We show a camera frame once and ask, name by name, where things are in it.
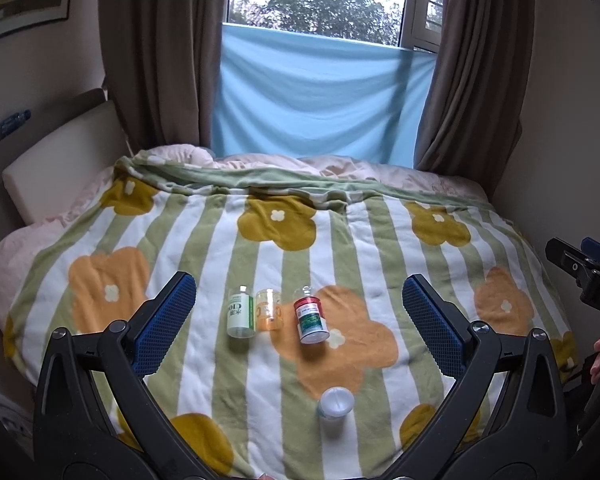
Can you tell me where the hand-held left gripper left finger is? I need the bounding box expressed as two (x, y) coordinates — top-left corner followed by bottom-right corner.
(32, 271), (261, 480)

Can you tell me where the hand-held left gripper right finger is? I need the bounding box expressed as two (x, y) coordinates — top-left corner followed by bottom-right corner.
(375, 274), (577, 480)

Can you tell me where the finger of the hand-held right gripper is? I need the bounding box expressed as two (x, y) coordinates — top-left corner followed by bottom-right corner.
(545, 237), (600, 283)

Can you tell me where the clear orange-tinted cup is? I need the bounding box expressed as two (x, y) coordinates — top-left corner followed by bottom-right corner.
(255, 288), (282, 332)

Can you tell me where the green label clear bottle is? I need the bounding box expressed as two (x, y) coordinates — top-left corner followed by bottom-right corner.
(228, 284), (256, 339)

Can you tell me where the red green label bottle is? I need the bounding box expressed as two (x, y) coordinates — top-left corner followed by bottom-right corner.
(293, 285), (330, 345)

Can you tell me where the striped floral blanket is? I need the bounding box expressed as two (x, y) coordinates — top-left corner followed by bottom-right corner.
(2, 155), (578, 480)

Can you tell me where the cream pillow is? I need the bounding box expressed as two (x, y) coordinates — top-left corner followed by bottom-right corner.
(1, 88), (131, 226)

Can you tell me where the brown curtain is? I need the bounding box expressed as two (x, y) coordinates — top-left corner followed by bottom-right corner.
(98, 0), (232, 157)
(414, 0), (537, 177)

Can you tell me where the blue plastic bottle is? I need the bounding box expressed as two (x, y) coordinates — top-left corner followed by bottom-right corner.
(0, 109), (32, 142)

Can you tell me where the light blue cloth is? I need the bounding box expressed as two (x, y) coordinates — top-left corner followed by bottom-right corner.
(210, 23), (437, 167)

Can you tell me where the white window frame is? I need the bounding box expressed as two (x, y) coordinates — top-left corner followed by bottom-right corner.
(399, 0), (447, 54)

